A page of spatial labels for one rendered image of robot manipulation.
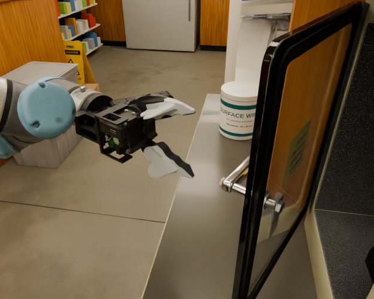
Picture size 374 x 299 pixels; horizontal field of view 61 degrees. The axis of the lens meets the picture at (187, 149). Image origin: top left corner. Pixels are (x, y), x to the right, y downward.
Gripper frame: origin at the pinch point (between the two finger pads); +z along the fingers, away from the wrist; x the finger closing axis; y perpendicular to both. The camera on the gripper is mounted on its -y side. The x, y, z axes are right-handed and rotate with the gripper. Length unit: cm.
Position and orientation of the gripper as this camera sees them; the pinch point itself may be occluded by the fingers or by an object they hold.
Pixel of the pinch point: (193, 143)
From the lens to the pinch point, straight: 48.6
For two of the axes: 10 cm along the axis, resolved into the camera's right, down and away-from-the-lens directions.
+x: 0.0, -8.4, -5.4
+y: -6.0, 4.3, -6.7
